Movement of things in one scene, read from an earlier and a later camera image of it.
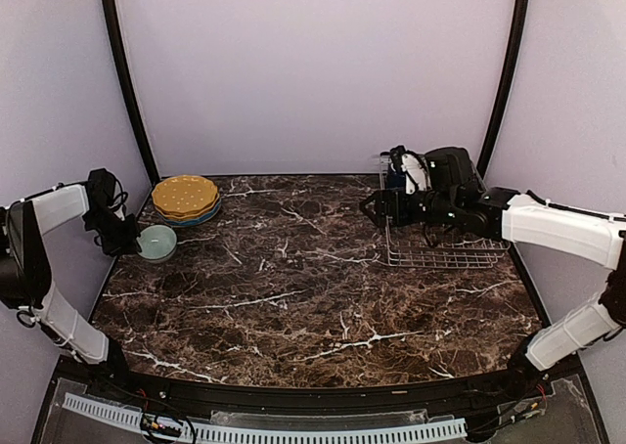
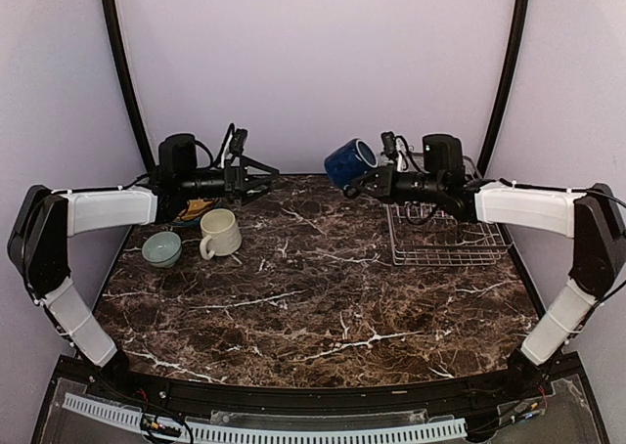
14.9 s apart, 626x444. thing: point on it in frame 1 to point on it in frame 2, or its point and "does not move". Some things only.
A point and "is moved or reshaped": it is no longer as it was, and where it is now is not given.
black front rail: [302, 400] does not move
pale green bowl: [156, 242] is moved or reshaped
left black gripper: [128, 244] to [237, 179]
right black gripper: [401, 216] to [387, 183]
